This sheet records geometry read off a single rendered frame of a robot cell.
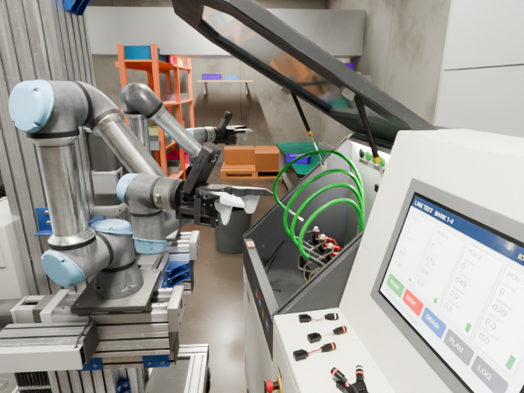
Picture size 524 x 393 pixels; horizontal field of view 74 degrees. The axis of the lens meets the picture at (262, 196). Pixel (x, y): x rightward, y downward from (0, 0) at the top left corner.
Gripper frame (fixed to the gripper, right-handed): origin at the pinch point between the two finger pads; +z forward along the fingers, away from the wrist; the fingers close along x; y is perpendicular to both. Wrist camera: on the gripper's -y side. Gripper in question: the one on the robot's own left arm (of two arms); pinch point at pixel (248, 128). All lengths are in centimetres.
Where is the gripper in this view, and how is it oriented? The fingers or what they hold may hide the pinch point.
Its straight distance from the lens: 190.6
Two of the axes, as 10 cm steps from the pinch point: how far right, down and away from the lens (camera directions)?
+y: -0.7, 9.1, 4.1
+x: 4.8, 3.9, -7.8
